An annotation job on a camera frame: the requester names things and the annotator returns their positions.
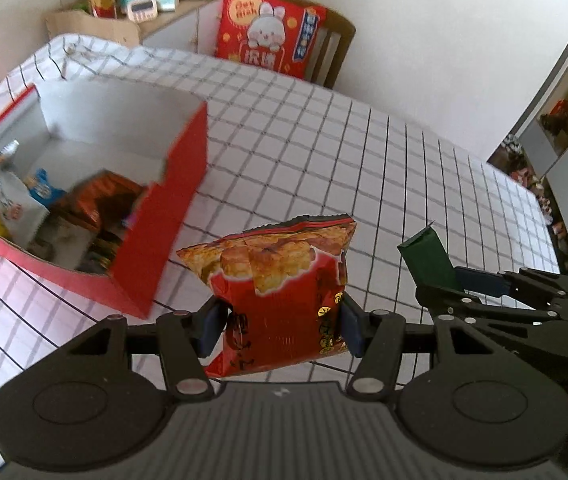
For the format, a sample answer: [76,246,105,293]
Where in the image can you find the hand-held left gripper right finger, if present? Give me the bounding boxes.
[340,292,512,403]

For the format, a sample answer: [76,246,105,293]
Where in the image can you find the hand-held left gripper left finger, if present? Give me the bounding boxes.
[61,297,229,403]

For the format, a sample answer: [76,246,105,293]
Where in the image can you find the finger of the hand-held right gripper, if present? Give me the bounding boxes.
[454,266,568,307]
[414,285,568,358]

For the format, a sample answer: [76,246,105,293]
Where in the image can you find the green snack packet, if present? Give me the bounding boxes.
[396,220,466,293]

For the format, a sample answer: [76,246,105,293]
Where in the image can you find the red chip bag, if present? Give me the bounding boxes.
[176,215,357,380]

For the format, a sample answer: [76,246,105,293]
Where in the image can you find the red cardboard box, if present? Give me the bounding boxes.
[0,76,209,320]

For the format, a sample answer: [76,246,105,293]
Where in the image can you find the orange brown snack bag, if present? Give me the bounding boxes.
[54,170,147,226]

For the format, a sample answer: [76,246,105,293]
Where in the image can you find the black snack packet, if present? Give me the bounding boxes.
[31,210,124,273]

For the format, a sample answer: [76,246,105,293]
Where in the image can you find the blue snack packet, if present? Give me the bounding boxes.
[24,167,67,206]

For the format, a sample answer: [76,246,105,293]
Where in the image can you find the white orange snack packet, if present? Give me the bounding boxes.
[0,140,52,248]

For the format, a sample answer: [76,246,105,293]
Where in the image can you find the row of shoes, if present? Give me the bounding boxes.
[504,135,568,261]

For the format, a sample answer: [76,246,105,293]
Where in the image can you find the checked tablecloth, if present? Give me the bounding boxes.
[0,34,562,411]

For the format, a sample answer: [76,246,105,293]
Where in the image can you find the wooden chair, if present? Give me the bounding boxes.
[306,7,357,90]

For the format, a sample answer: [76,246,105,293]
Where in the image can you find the red rabbit cushion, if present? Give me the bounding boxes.
[214,0,329,80]

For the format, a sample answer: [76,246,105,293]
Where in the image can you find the wooden side cabinet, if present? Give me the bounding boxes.
[44,0,237,56]

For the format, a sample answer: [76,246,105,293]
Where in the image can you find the white kitchen timer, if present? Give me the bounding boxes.
[126,0,157,23]

